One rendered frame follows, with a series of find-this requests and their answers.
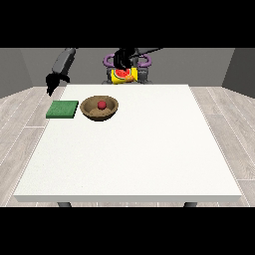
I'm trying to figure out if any yellow cup with melon print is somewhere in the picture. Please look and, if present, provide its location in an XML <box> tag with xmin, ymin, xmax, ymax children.
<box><xmin>111</xmin><ymin>67</ymin><xmax>138</xmax><ymax>85</ymax></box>

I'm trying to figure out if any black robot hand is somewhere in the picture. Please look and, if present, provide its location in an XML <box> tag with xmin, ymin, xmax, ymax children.
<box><xmin>45</xmin><ymin>72</ymin><xmax>71</xmax><ymax>98</ymax></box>
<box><xmin>113</xmin><ymin>48</ymin><xmax>137</xmax><ymax>71</ymax></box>

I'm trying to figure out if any green square pad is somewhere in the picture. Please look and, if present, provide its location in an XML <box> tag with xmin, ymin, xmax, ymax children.
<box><xmin>45</xmin><ymin>100</ymin><xmax>80</xmax><ymax>120</ymax></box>

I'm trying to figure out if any brown wooden bowl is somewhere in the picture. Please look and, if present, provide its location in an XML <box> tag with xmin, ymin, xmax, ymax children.
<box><xmin>80</xmin><ymin>95</ymin><xmax>120</xmax><ymax>123</ymax></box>

